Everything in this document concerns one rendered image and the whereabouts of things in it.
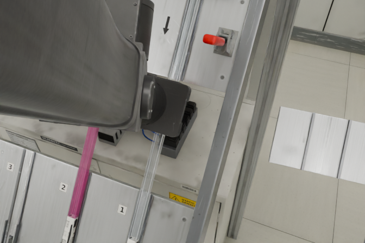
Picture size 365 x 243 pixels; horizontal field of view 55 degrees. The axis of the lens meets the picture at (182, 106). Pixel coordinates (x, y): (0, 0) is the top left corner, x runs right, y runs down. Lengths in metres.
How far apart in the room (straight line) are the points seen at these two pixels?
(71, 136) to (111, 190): 0.42
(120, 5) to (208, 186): 0.29
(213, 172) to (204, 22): 0.22
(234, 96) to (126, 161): 0.46
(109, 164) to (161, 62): 0.46
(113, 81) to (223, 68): 0.35
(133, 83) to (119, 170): 0.72
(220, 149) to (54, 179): 0.29
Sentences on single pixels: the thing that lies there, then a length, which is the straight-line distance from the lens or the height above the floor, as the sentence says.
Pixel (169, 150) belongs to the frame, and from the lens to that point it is 0.86.
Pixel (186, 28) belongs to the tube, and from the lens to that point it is 0.52.
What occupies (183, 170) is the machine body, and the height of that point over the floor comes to 0.62.
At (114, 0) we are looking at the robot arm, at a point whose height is 1.18.
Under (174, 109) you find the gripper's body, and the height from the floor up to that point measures 1.04.
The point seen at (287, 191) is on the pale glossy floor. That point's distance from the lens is 1.62.
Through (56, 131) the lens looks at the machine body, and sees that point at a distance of 1.00.
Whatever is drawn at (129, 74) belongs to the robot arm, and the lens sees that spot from 0.21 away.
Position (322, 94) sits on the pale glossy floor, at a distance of 2.08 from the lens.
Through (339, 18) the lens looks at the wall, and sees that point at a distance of 2.36.
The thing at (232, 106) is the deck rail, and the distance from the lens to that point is 0.49.
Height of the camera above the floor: 1.34
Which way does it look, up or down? 46 degrees down
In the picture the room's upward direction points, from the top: straight up
